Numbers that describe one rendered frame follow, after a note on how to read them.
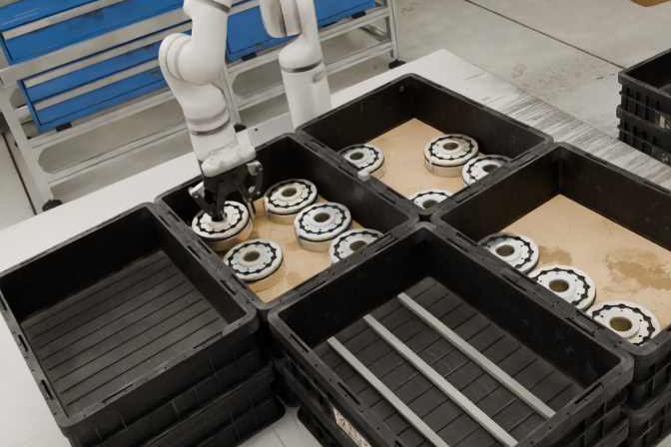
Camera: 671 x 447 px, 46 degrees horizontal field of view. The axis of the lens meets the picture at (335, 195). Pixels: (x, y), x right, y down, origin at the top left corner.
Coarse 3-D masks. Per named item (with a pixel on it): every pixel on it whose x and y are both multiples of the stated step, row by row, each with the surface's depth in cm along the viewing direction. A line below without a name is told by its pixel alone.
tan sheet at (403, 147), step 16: (400, 128) 164; (416, 128) 163; (432, 128) 162; (368, 144) 161; (384, 144) 160; (400, 144) 159; (416, 144) 158; (384, 160) 155; (400, 160) 154; (416, 160) 154; (384, 176) 151; (400, 176) 150; (416, 176) 149; (432, 176) 148; (400, 192) 146; (416, 192) 145
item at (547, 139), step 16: (400, 80) 160; (416, 80) 160; (368, 96) 157; (448, 96) 153; (464, 96) 151; (336, 112) 154; (496, 112) 144; (304, 128) 151; (528, 128) 138; (320, 144) 145; (544, 144) 133; (336, 160) 140; (512, 160) 131; (384, 192) 130; (464, 192) 126; (416, 208) 125; (432, 208) 124
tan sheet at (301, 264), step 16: (256, 208) 149; (256, 224) 145; (272, 224) 144; (288, 224) 143; (272, 240) 140; (288, 240) 139; (224, 256) 139; (288, 256) 136; (304, 256) 135; (320, 256) 134; (288, 272) 132; (304, 272) 132; (272, 288) 130; (288, 288) 129
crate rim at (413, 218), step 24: (264, 144) 149; (336, 168) 138; (168, 192) 140; (168, 216) 134; (408, 216) 123; (192, 240) 127; (384, 240) 119; (216, 264) 121; (336, 264) 117; (240, 288) 116; (264, 312) 112
